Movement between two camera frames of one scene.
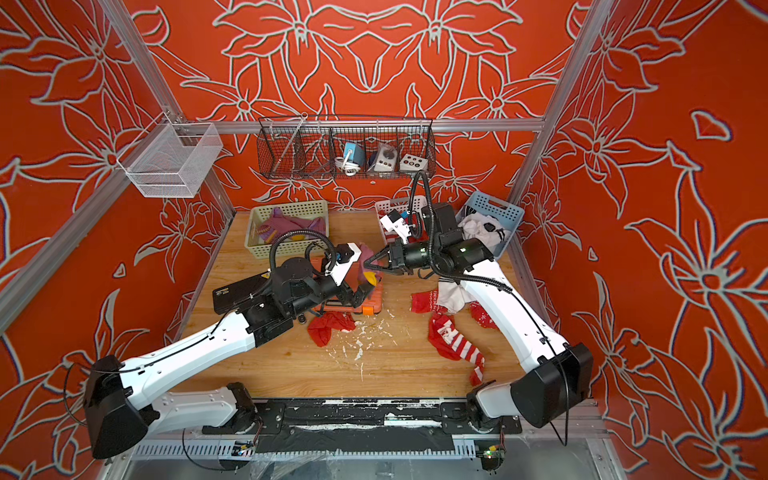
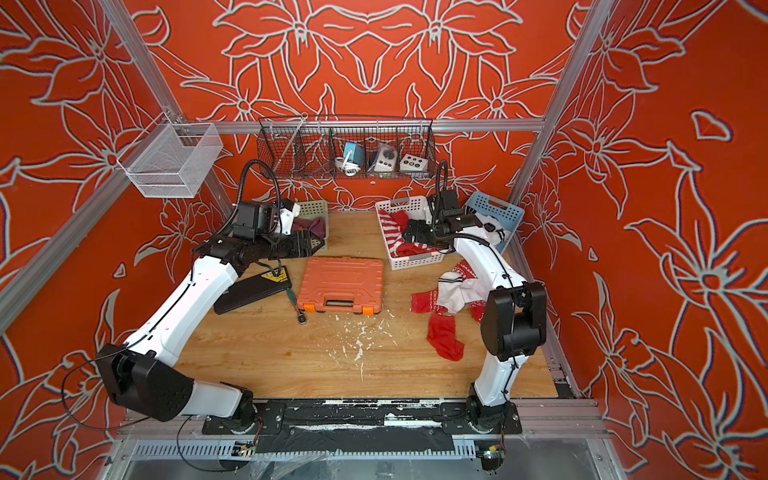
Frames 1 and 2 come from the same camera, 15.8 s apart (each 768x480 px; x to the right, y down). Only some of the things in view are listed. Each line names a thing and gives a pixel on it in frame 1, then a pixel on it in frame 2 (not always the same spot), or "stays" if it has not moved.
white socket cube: (386, 158) stays
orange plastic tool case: (372, 304) stays
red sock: (320, 327) -> (441, 336)
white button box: (412, 163) stays
